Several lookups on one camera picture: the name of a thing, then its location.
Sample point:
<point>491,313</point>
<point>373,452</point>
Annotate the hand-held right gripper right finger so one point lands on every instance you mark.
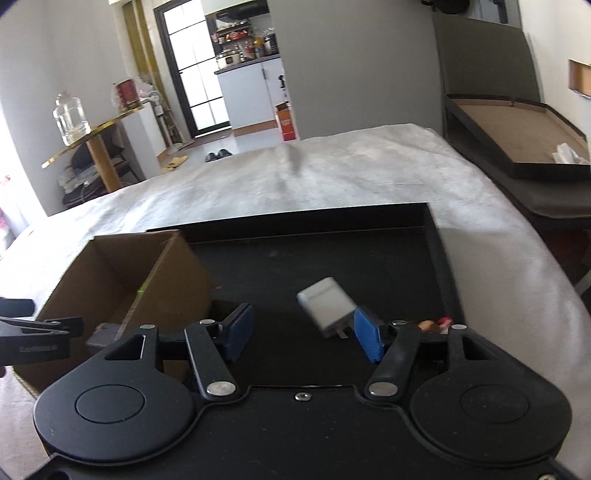
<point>369,334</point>

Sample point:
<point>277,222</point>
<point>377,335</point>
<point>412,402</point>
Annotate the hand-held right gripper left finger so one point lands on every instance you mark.
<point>238,330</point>

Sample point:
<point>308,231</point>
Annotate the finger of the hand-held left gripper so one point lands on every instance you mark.
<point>60,324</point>
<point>16,307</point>

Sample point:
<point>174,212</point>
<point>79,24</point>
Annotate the white plug charger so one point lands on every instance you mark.
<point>325,302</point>

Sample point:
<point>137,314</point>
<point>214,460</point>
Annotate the cardboard box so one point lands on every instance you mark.
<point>115,263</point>

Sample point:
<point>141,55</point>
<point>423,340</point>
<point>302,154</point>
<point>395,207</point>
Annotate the black shallow tray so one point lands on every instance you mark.
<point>323,254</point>

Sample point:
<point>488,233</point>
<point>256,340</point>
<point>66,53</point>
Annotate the small brown figurine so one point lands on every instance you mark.
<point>429,326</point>

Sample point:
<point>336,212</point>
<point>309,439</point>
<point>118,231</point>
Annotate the black chair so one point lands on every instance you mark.
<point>83,157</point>

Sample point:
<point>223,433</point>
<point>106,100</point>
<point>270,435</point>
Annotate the gold rimmed round table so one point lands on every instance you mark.
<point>101,161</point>

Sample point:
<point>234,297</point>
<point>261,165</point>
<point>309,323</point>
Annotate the black slipper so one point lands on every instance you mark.
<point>211,157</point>
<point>224,153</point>

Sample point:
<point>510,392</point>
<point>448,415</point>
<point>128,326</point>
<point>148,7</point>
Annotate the yellow slipper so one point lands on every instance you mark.
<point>177,162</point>

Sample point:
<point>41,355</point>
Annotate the clear glass bottle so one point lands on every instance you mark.
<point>71,120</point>

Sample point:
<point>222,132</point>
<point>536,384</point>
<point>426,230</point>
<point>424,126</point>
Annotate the red cardboard carton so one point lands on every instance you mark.
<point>286,122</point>

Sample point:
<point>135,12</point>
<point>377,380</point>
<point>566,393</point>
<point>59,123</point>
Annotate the white kitchen cabinet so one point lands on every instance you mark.
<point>244,97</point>

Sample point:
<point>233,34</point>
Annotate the black tray with brown bottom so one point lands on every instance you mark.
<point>508,134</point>

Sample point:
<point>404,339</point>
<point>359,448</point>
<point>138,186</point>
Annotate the black spray bottle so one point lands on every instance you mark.
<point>280,82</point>

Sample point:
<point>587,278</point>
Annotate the white crumpled tissue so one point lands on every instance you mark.
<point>570,154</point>

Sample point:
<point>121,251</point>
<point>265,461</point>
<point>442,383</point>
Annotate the black framed glass door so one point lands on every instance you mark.
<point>164,69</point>

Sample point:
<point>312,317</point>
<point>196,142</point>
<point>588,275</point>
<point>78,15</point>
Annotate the white rice cooker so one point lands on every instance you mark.
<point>228,58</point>

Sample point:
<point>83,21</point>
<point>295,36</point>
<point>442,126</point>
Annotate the black hanging clothes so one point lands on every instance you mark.
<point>445,5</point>

